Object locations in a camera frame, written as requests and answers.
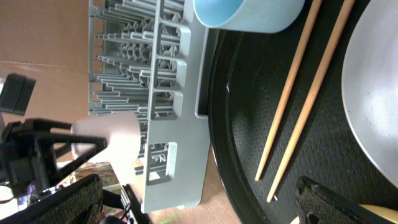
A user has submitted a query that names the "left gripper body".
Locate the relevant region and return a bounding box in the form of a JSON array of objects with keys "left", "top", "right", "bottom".
[{"left": 1, "top": 119, "right": 40, "bottom": 196}]

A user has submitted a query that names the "round black serving tray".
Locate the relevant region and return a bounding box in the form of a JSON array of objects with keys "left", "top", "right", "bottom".
[{"left": 209, "top": 1, "right": 397, "bottom": 223}]

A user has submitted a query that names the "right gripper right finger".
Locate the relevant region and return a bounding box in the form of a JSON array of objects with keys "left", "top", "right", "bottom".
[{"left": 294, "top": 176, "right": 397, "bottom": 224}]

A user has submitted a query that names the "grey round plate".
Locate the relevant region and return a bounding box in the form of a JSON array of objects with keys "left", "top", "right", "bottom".
[{"left": 341, "top": 0, "right": 397, "bottom": 185}]

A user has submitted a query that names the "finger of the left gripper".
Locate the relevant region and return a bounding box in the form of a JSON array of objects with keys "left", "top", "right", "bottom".
[{"left": 30, "top": 118, "right": 107, "bottom": 182}]

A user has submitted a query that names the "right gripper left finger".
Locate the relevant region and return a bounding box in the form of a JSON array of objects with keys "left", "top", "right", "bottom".
[{"left": 1, "top": 174, "right": 103, "bottom": 224}]

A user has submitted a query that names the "grey plastic dishwasher rack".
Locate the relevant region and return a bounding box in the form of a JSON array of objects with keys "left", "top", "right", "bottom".
[{"left": 88, "top": 0, "right": 218, "bottom": 213}]

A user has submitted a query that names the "left wooden chopstick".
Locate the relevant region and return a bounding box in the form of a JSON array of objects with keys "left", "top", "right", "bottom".
[{"left": 254, "top": 0, "right": 322, "bottom": 181}]

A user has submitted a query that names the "light blue plastic cup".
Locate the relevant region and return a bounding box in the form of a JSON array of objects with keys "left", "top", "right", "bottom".
[{"left": 193, "top": 0, "right": 305, "bottom": 34}]

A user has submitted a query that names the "right wooden chopstick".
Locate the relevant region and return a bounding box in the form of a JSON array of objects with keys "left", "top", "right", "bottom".
[{"left": 267, "top": 0, "right": 355, "bottom": 203}]

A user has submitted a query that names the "wooden chopstick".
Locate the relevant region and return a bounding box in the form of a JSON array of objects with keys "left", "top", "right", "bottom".
[
  {"left": 254, "top": 0, "right": 322, "bottom": 181},
  {"left": 267, "top": 0, "right": 355, "bottom": 203}
]

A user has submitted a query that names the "pink plastic cup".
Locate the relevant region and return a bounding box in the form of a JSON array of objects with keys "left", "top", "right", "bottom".
[{"left": 71, "top": 111, "right": 141, "bottom": 185}]

